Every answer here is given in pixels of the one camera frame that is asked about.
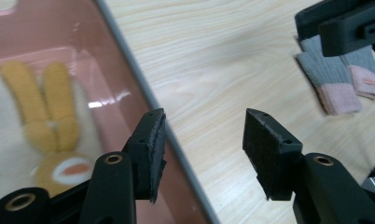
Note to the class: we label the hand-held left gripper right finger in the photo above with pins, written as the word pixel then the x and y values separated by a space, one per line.
pixel 269 155

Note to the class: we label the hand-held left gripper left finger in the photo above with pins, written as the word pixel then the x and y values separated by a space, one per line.
pixel 148 155

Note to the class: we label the grey and pink knit glove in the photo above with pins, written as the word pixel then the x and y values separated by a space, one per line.
pixel 328 74

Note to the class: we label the grey pink glove orange label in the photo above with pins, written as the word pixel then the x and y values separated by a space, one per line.
pixel 366 81

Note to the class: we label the pink basket with grey rim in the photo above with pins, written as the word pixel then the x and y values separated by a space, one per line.
pixel 114 68

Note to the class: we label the cream glove with rabbit patch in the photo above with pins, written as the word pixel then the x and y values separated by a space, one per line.
pixel 30 93

